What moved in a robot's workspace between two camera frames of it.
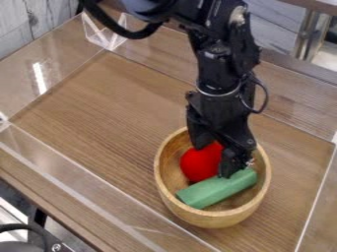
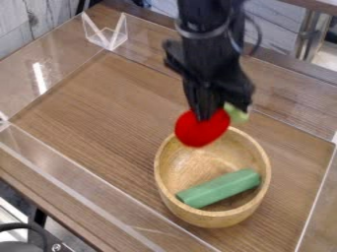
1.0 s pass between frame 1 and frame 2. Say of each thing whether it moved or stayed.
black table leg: stayed
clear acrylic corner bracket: stayed
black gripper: moved
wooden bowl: stayed
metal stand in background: stayed
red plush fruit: moved
